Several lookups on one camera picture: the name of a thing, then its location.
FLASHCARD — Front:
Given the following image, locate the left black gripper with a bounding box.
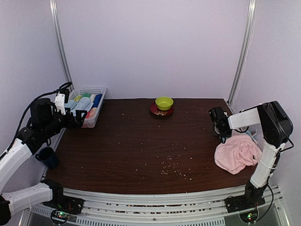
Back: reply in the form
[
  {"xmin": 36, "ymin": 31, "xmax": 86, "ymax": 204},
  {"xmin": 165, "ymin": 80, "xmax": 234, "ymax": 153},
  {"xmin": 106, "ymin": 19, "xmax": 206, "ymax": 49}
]
[{"xmin": 42, "ymin": 107, "xmax": 87, "ymax": 137}]

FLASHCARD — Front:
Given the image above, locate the pink towel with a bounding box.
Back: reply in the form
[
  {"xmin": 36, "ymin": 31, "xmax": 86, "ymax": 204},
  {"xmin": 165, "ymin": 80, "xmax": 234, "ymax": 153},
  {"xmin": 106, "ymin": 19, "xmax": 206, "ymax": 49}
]
[{"xmin": 214, "ymin": 135, "xmax": 262, "ymax": 175}]

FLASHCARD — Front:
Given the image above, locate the blue polka dot towel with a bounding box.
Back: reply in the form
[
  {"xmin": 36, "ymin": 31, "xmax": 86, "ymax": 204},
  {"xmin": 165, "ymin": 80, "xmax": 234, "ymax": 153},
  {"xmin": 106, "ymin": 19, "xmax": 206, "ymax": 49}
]
[{"xmin": 245, "ymin": 129, "xmax": 257, "ymax": 143}]

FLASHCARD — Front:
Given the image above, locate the green plastic bowl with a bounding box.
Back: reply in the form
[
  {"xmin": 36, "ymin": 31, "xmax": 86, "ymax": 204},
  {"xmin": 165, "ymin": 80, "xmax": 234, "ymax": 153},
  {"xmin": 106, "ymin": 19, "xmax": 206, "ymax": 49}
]
[{"xmin": 155, "ymin": 97, "xmax": 174, "ymax": 111}]

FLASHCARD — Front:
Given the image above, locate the red floral plate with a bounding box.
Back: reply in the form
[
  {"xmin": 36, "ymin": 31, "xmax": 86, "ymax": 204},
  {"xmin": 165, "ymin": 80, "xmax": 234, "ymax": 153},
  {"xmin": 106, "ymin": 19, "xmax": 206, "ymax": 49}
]
[{"xmin": 150, "ymin": 103, "xmax": 174, "ymax": 117}]

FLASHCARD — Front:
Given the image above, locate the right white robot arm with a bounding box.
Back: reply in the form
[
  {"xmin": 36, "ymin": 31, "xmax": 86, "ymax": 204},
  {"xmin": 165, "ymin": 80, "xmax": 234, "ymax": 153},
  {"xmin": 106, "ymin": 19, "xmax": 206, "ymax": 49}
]
[{"xmin": 209, "ymin": 101, "xmax": 293, "ymax": 212}]

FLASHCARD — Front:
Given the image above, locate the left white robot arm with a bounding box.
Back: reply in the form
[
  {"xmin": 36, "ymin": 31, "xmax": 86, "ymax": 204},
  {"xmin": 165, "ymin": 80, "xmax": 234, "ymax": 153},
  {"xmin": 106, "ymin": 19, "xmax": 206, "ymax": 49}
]
[{"xmin": 0, "ymin": 98, "xmax": 87, "ymax": 225}]

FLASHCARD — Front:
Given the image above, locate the light blue rolled towel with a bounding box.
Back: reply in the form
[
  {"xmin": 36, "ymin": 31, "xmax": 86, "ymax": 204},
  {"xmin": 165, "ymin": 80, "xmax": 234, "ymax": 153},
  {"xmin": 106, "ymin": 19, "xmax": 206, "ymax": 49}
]
[{"xmin": 65, "ymin": 97, "xmax": 93, "ymax": 114}]

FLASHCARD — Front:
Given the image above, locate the yellow rolled towel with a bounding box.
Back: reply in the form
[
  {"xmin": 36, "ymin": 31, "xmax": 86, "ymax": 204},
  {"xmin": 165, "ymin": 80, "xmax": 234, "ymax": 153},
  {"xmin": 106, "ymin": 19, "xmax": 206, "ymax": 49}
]
[{"xmin": 74, "ymin": 95, "xmax": 82, "ymax": 102}]

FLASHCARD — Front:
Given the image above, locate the red rolled towel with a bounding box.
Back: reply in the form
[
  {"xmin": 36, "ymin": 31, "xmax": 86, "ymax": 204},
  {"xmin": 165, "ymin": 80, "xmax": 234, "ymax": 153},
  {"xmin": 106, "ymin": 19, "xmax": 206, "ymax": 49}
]
[{"xmin": 86, "ymin": 107, "xmax": 97, "ymax": 119}]

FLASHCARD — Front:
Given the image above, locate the white plastic basket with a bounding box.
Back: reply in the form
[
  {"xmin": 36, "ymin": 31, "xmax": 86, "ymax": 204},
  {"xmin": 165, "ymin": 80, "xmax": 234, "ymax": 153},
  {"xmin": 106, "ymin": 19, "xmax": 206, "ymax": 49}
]
[{"xmin": 69, "ymin": 87, "xmax": 107, "ymax": 128}]

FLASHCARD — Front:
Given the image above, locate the green rolled towel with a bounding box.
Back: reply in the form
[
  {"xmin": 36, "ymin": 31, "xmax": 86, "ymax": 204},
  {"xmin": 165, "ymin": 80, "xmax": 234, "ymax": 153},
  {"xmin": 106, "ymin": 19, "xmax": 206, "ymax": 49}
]
[{"xmin": 82, "ymin": 93, "xmax": 91, "ymax": 98}]

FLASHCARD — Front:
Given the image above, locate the white rolled towel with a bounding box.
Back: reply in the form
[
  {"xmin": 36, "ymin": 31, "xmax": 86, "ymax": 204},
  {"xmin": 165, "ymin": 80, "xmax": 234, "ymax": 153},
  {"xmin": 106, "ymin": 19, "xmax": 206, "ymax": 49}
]
[{"xmin": 90, "ymin": 94, "xmax": 96, "ymax": 103}]

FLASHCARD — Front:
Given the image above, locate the dark blue rolled towel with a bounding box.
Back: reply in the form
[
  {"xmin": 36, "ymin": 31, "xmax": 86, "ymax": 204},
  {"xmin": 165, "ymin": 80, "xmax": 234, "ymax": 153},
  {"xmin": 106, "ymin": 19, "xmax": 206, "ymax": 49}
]
[{"xmin": 92, "ymin": 94, "xmax": 102, "ymax": 108}]

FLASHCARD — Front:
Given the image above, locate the dark blue mug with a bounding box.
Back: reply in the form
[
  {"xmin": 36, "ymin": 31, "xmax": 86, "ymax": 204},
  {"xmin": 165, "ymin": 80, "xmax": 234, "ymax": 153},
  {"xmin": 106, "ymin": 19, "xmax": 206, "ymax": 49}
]
[{"xmin": 35, "ymin": 147, "xmax": 60, "ymax": 169}]

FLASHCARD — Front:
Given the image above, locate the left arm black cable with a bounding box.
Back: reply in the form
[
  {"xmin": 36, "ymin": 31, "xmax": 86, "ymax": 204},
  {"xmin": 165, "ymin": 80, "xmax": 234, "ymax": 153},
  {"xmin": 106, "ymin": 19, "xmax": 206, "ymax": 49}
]
[{"xmin": 9, "ymin": 81, "xmax": 72, "ymax": 151}]

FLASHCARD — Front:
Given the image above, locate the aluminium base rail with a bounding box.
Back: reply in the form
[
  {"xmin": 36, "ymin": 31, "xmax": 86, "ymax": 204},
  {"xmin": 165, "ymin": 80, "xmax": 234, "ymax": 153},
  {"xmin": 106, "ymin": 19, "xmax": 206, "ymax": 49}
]
[{"xmin": 23, "ymin": 183, "xmax": 290, "ymax": 226}]

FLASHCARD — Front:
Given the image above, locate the right aluminium frame post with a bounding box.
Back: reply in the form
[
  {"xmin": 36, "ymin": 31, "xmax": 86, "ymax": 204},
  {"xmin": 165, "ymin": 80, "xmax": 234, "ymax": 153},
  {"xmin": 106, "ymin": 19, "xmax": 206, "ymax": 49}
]
[{"xmin": 228, "ymin": 0, "xmax": 257, "ymax": 106}]

